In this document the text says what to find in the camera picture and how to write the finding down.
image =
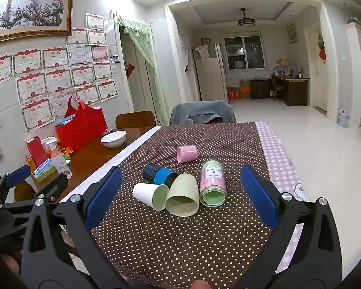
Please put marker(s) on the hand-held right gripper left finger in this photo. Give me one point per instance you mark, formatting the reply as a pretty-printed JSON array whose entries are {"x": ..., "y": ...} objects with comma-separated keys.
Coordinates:
[{"x": 105, "y": 200}]

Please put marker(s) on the white bowl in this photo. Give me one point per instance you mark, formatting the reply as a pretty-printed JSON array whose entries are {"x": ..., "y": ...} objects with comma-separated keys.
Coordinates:
[{"x": 113, "y": 138}]

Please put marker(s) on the red handbag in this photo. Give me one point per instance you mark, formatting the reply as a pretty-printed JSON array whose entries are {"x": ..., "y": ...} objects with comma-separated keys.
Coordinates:
[{"x": 81, "y": 126}]

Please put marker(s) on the pink checked tablecloth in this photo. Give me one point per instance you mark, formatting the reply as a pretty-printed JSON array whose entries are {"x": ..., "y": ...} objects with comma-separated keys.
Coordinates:
[{"x": 276, "y": 156}]

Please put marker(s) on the framed wall picture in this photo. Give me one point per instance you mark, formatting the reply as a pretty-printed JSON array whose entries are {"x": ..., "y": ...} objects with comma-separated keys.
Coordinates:
[{"x": 292, "y": 33}]

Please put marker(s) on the red cardboard box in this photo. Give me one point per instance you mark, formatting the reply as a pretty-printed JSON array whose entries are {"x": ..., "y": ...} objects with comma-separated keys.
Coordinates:
[{"x": 232, "y": 93}]

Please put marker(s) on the white refrigerator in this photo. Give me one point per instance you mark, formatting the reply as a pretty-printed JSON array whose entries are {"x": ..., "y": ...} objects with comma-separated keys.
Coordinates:
[{"x": 209, "y": 75}]

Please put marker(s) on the framed blossom painting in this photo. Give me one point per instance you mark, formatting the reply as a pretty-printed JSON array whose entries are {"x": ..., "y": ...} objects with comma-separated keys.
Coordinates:
[{"x": 30, "y": 12}]

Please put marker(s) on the person's left hand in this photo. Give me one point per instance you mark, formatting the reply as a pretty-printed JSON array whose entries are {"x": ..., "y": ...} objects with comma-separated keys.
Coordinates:
[{"x": 9, "y": 262}]

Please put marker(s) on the wall of certificates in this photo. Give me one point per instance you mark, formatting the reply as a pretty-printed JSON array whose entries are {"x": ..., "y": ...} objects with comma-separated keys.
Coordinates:
[{"x": 60, "y": 79}]

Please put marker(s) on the wooden desk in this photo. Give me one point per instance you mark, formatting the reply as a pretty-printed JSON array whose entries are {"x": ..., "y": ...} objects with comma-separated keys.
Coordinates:
[{"x": 294, "y": 88}]

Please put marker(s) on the small orange bottle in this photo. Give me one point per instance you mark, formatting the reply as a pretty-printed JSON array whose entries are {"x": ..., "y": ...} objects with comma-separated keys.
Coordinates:
[{"x": 30, "y": 162}]

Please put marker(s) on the clear spray bottle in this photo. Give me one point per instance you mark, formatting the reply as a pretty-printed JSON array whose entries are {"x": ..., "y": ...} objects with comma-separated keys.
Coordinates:
[{"x": 60, "y": 161}]

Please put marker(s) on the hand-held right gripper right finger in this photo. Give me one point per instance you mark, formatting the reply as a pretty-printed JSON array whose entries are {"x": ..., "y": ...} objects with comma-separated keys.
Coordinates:
[{"x": 258, "y": 195}]

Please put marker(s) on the light blue thermos jug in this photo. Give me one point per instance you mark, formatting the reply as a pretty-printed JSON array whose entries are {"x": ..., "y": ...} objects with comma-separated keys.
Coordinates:
[{"x": 343, "y": 120}]

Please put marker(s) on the grey jacket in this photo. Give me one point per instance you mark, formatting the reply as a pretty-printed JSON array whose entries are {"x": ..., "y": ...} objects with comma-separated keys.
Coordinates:
[{"x": 198, "y": 111}]

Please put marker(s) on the wooden table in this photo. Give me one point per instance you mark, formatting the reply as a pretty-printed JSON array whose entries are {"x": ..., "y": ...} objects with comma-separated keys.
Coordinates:
[{"x": 87, "y": 160}]

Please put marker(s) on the green curtain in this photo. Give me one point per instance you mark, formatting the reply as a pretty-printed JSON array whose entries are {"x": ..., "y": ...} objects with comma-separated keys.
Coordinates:
[{"x": 144, "y": 51}]

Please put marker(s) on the ceiling lamp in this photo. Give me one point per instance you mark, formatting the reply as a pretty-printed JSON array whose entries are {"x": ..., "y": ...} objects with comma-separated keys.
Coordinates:
[{"x": 246, "y": 21}]

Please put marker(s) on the tall pink labelled cup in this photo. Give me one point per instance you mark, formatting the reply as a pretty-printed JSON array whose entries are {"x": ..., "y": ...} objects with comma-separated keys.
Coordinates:
[{"x": 213, "y": 183}]

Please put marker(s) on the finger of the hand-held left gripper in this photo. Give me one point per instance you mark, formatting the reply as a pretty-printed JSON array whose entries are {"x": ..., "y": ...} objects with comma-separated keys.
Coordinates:
[
  {"x": 18, "y": 176},
  {"x": 55, "y": 183}
]

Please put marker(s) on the dark blue cup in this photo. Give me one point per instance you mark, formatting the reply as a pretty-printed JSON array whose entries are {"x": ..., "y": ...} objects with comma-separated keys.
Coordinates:
[{"x": 158, "y": 175}]

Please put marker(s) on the white paper cup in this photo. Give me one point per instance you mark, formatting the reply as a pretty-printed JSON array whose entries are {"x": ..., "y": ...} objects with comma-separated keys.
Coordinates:
[{"x": 149, "y": 195}]

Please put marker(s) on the green tissue box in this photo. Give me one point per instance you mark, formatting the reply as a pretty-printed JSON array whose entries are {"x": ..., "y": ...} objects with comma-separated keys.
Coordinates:
[{"x": 45, "y": 170}]

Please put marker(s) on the beige plastic cup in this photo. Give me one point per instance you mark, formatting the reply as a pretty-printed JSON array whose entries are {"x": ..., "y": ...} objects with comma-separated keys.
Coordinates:
[{"x": 183, "y": 200}]

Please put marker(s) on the brown polka-dot tablecloth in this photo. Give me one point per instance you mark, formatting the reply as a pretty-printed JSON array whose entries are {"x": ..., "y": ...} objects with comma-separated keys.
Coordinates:
[{"x": 168, "y": 246}]

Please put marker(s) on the white cloth strip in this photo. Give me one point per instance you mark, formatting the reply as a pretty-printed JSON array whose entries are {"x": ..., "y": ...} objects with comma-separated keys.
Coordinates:
[{"x": 123, "y": 154}]

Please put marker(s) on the orange wrappers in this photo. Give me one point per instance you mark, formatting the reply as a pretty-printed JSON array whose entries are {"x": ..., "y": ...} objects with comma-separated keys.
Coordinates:
[{"x": 64, "y": 150}]

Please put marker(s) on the dark cabinet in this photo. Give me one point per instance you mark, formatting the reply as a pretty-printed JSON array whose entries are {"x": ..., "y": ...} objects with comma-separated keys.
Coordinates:
[{"x": 260, "y": 88}]

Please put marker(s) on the window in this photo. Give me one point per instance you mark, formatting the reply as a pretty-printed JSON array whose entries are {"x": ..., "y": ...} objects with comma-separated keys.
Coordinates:
[{"x": 243, "y": 52}]

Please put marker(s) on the small wall photo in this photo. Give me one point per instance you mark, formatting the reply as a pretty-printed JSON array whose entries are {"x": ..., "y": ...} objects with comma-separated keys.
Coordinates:
[{"x": 115, "y": 58}]

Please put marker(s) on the red door decoration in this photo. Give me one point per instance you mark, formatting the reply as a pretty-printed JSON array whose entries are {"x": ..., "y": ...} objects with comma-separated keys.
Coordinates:
[
  {"x": 130, "y": 69},
  {"x": 322, "y": 54}
]

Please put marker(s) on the small pink cup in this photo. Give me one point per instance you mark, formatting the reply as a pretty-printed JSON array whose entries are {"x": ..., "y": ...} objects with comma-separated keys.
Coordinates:
[{"x": 187, "y": 153}]

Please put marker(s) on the wooden chair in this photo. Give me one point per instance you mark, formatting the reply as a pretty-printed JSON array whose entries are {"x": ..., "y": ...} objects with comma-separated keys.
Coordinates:
[{"x": 135, "y": 119}]

